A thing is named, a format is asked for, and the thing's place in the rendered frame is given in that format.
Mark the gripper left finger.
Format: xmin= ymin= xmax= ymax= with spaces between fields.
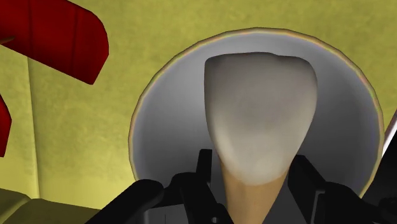
xmin=86 ymin=148 xmax=234 ymax=224

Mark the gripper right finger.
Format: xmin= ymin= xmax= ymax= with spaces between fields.
xmin=287 ymin=154 xmax=397 ymax=224

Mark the white ice cream cone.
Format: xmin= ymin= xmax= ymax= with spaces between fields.
xmin=204 ymin=51 xmax=319 ymax=224

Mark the grey white round bowl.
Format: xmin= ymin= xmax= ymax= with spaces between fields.
xmin=128 ymin=27 xmax=386 ymax=199

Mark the black flat object white edge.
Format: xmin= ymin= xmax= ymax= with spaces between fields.
xmin=361 ymin=106 xmax=397 ymax=206

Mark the red rounded object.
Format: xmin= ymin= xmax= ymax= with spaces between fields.
xmin=0 ymin=0 xmax=110 ymax=158

